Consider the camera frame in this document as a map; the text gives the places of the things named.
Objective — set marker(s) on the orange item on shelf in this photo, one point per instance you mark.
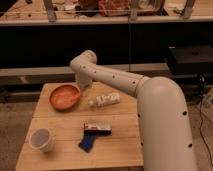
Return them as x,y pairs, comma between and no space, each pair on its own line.
113,7

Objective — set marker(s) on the dark rectangular box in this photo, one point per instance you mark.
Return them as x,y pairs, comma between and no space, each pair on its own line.
97,129

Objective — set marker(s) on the orange ceramic bowl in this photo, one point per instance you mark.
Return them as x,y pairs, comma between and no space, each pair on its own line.
64,97

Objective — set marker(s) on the clear plastic bottle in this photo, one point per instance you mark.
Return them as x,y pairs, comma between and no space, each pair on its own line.
105,100

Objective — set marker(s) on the white paper cup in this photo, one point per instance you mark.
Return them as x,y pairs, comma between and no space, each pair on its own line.
41,139

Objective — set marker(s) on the blue cloth piece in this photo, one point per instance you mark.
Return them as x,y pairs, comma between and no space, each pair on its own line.
86,143

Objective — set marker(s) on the wooden table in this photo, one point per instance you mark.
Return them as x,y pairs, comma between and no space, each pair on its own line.
120,151

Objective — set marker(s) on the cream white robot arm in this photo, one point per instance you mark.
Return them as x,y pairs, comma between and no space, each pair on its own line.
164,122

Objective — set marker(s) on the black box on shelf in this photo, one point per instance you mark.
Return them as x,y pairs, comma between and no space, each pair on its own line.
190,60

